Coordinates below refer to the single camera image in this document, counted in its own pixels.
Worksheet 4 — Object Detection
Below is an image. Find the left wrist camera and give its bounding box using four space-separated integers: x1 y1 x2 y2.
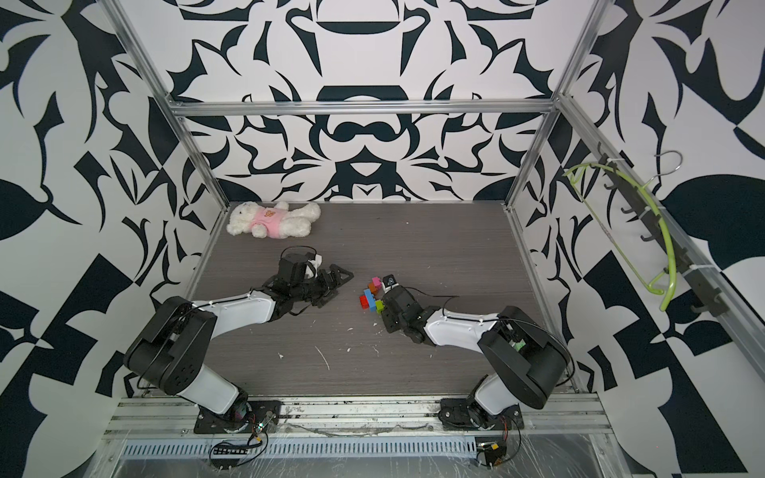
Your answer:
305 254 323 279

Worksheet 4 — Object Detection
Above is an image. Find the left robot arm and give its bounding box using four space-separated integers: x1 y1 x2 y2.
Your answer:
124 249 354 423

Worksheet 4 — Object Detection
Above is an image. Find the black connector box left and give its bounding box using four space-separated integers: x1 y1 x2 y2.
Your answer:
207 441 250 467

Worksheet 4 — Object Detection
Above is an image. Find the black wall hook rack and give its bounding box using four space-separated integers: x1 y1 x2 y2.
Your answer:
598 145 730 318

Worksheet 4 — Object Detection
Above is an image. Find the black connector box right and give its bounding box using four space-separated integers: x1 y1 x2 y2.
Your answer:
476 441 508 469

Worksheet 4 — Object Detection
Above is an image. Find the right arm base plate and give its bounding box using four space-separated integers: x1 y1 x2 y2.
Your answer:
437 398 525 431

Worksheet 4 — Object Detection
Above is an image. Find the blue lego brick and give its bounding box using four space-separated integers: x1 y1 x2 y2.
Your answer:
365 289 378 311

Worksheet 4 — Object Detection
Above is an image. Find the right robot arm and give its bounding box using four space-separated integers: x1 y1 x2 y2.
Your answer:
382 285 572 416

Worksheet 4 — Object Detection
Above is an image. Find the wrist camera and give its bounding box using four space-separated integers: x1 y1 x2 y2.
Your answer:
382 274 398 294
305 254 323 279

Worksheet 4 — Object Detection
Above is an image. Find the green plastic hanger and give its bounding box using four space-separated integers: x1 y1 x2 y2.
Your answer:
564 161 679 312

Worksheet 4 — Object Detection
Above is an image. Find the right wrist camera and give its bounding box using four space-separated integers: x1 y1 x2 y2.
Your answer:
382 274 398 294

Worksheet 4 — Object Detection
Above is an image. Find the black connector box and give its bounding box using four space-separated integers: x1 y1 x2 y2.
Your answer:
476 441 508 469
207 441 250 467

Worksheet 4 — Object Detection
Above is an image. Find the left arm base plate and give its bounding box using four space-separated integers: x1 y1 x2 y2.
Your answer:
193 400 283 435

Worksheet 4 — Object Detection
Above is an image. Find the white teddy bear pink shirt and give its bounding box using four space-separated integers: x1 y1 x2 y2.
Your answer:
226 201 321 239

